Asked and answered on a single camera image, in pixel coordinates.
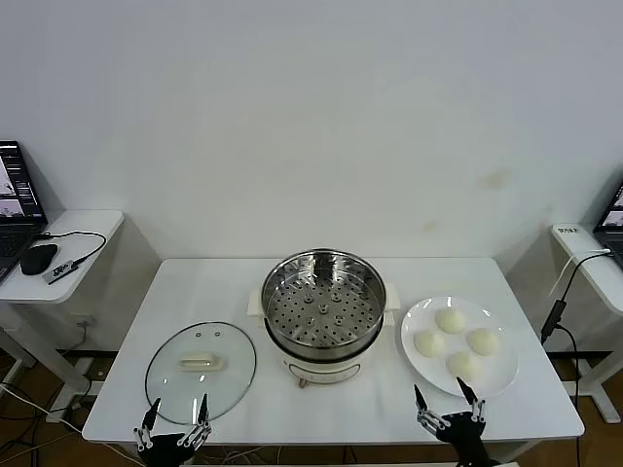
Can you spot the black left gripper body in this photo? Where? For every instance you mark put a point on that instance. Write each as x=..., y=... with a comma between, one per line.
x=165, y=452

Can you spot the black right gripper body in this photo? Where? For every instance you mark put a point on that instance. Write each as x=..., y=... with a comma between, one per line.
x=462, y=433

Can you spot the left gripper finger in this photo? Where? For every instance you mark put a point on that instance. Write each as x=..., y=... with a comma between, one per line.
x=203, y=413
x=151, y=416

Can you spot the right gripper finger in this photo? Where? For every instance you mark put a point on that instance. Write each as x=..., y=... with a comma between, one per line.
x=469, y=395
x=422, y=404

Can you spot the white steamed baozi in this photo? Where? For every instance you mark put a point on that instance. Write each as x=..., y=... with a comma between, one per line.
x=450, y=321
x=483, y=340
x=465, y=366
x=428, y=343

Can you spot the perforated steel steamer basket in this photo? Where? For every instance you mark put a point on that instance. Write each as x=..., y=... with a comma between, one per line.
x=321, y=311

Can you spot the white round plate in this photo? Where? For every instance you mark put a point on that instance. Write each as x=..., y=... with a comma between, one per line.
x=423, y=370

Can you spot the cream electric cooking pot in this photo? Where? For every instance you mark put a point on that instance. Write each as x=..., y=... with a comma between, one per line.
x=321, y=370

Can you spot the white side desk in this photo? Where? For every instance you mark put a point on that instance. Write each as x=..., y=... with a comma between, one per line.
x=73, y=287
x=603, y=292

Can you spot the small white label sticker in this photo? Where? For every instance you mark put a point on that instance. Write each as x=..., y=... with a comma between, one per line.
x=569, y=230

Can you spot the black computer mouse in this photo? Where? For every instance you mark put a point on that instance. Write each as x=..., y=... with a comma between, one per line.
x=39, y=258

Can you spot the black open laptop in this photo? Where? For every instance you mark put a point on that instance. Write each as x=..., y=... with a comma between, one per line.
x=612, y=219
x=19, y=194

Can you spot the white wall socket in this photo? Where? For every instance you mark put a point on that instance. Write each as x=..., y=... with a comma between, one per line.
x=85, y=321

